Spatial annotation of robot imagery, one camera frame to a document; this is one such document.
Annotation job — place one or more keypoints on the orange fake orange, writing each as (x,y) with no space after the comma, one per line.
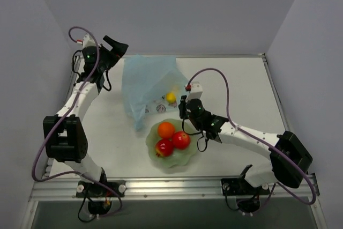
(166,130)

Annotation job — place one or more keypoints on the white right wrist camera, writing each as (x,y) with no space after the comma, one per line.
(194,90)

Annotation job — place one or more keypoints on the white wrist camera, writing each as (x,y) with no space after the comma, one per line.
(194,90)
(87,41)

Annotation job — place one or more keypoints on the light blue plastic bag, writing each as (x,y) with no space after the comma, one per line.
(145,83)

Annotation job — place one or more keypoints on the aluminium front rail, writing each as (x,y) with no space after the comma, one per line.
(137,189)

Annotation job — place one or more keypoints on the green flower-shaped glass bowl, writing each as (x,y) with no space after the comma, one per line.
(179,158)

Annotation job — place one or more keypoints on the yellow fake lemon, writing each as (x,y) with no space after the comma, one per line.
(170,97)

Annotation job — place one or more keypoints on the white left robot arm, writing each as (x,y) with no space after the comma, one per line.
(65,138)

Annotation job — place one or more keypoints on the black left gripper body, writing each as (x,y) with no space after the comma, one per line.
(111,52)

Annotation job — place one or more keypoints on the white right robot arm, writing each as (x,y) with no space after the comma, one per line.
(289,160)

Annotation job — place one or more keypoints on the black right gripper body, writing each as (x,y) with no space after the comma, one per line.
(183,106)

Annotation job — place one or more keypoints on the white printed inner bag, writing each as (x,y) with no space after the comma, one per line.
(160,106)

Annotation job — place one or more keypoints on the red fake apple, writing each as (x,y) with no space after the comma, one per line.
(180,140)

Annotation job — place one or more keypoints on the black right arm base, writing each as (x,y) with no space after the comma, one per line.
(247,197)

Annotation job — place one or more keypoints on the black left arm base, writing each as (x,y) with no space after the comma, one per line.
(100,199)

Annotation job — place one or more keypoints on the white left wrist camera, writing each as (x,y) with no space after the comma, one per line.
(87,41)

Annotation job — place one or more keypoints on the red fake pomegranate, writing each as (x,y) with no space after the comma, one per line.
(164,148)

